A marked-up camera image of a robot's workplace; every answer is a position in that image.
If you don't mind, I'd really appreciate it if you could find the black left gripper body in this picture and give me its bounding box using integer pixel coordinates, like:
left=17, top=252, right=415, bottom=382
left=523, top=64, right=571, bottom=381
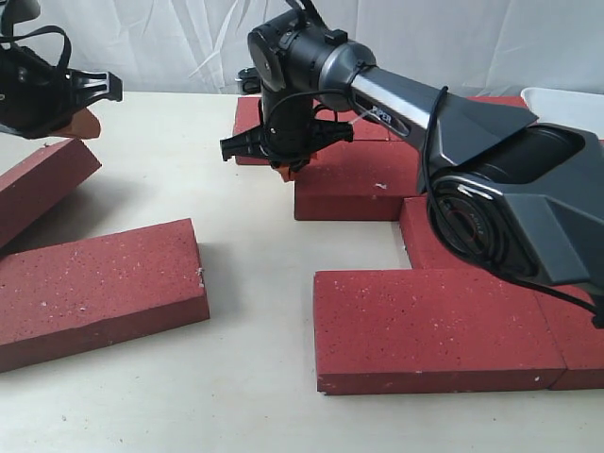
left=1, top=45, right=123, bottom=139

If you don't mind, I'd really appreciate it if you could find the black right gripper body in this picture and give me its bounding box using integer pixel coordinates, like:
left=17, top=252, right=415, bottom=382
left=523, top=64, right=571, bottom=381
left=220, top=89, right=354, bottom=170

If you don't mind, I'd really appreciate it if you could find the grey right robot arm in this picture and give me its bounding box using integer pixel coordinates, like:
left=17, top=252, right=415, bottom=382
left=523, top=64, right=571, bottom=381
left=220, top=1, right=603, bottom=327

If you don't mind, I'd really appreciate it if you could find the back row left brick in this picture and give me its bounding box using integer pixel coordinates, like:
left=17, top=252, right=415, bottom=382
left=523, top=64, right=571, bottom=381
left=232, top=96, right=399, bottom=142

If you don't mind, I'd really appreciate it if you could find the third row red brick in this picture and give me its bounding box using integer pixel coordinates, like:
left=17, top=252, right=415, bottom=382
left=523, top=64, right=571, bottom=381
left=399, top=194, right=492, bottom=271

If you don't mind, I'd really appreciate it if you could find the front row large brick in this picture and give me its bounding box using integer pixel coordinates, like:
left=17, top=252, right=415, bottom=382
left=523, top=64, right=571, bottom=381
left=312, top=269, right=566, bottom=395

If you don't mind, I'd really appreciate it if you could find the back row right brick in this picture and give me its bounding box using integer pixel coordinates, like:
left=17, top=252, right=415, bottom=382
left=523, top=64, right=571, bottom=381
left=461, top=96, right=529, bottom=116

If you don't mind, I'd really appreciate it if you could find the front row right brick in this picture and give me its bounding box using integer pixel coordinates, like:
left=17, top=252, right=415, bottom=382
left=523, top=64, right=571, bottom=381
left=535, top=293, right=603, bottom=391

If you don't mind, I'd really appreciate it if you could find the pale blue backdrop cloth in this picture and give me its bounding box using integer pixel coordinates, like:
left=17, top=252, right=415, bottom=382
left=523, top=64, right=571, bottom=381
left=15, top=0, right=603, bottom=95

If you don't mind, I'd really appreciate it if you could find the white plastic tray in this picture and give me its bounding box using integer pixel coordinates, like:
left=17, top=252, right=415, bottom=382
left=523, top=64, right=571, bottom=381
left=520, top=87, right=603, bottom=142

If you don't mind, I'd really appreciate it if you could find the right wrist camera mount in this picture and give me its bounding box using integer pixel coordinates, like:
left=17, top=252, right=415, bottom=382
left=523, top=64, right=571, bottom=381
left=236, top=67, right=261, bottom=95

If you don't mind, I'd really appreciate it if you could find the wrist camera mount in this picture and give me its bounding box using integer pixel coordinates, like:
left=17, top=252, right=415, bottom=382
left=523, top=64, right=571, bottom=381
left=1, top=0, right=41, bottom=23
left=236, top=67, right=261, bottom=95

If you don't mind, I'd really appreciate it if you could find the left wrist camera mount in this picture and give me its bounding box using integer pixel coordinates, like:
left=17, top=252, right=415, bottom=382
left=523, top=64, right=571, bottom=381
left=1, top=0, right=41, bottom=23

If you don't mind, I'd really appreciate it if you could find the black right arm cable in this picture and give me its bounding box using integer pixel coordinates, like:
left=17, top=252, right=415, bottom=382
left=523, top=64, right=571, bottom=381
left=261, top=0, right=604, bottom=317

